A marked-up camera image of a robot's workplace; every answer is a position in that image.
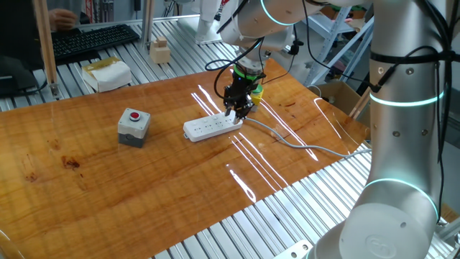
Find wood-grain table mat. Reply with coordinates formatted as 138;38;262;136
0;59;371;259

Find light grey power strip cord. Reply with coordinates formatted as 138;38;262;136
244;117;373;159

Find white cardboard box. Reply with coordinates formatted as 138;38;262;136
81;56;133;94

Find aluminium upright post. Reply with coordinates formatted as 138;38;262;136
141;0;155;51

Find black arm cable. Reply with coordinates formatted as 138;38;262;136
301;0;460;224

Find white machine base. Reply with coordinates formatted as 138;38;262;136
178;0;231;46

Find wooden upright post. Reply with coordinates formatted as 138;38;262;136
32;0;60;98

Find red button grey box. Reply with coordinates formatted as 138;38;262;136
117;107;152;149

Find person's bare hand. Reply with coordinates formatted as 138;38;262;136
48;8;78;32

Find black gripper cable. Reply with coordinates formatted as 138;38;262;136
204;37;267;101

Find white metal bracket plate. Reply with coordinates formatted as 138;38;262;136
272;240;313;259

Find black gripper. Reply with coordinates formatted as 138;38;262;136
222;75;258;125

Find brown cardboard box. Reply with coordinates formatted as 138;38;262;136
316;81;371;127

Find green button yellow box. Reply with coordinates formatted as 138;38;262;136
250;84;265;112

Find brown wooden sticks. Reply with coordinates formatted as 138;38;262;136
348;86;371;119

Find grey metal shelf frame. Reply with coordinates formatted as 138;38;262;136
301;5;374;87

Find wooden block puzzle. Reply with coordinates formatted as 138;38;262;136
149;35;172;65

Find black computer keyboard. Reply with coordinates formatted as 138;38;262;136
50;24;141;62

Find white four-socket power strip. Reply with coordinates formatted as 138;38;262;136
182;110;244;143

